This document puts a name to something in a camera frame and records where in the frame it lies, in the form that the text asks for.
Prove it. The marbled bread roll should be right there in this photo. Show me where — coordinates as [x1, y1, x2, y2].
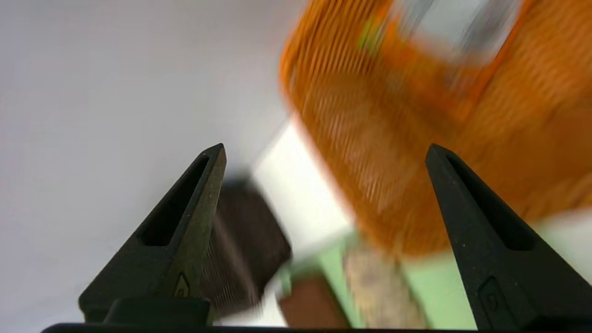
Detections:
[345, 240, 428, 330]

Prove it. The orange wicker basket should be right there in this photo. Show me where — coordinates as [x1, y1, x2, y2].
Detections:
[279, 0, 592, 257]

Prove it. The brown towel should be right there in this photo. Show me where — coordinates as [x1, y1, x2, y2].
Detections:
[279, 277, 352, 330]

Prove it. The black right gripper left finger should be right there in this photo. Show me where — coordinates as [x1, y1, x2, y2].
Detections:
[79, 143, 227, 324]

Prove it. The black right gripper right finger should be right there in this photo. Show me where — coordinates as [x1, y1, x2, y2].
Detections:
[425, 143, 592, 330]

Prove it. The orange snack bag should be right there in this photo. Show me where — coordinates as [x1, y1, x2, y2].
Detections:
[361, 0, 528, 121]

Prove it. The light green plastic tray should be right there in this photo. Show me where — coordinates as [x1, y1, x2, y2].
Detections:
[273, 208, 592, 330]

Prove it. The dark brown wicker basket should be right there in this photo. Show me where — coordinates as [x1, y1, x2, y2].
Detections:
[203, 178, 292, 320]

